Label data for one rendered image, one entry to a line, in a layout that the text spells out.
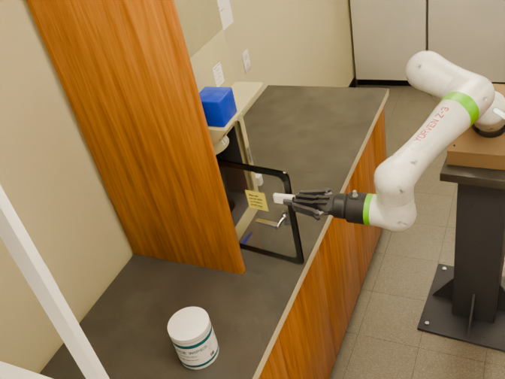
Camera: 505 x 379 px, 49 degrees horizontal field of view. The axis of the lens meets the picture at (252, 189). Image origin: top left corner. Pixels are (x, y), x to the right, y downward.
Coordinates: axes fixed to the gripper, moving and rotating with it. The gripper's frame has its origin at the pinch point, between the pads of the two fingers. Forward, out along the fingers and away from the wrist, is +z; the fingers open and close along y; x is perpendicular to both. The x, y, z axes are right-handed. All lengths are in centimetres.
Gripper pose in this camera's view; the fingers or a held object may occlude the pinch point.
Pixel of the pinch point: (284, 198)
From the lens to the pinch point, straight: 172.4
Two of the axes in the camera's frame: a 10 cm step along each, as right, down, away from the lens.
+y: -4.0, 6.1, -6.9
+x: 1.8, 7.9, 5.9
